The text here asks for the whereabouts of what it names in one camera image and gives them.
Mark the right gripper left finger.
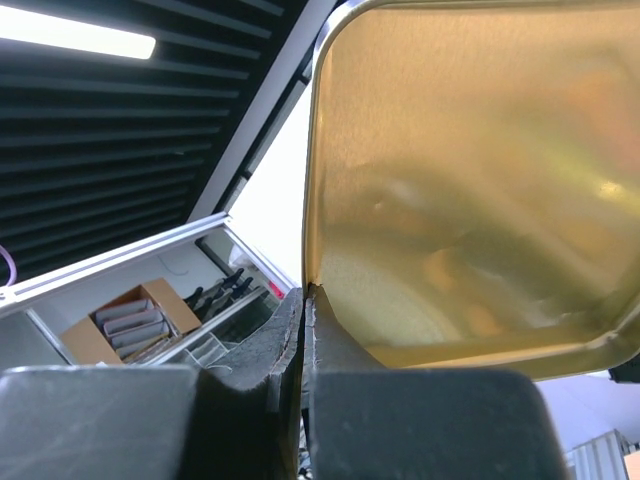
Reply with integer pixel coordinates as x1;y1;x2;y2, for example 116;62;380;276
1;289;303;479

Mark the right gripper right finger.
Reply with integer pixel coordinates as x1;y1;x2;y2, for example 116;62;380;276
305;286;569;479

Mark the gold tin lid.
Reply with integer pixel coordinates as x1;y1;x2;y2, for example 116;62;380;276
302;1;639;379

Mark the cardboard box with binders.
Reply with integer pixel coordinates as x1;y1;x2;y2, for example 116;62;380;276
60;278;202;365

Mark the ceiling light strip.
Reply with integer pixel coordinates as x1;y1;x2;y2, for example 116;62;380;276
1;6;156;60

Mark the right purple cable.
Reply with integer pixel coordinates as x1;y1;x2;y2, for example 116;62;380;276
0;244;19;287

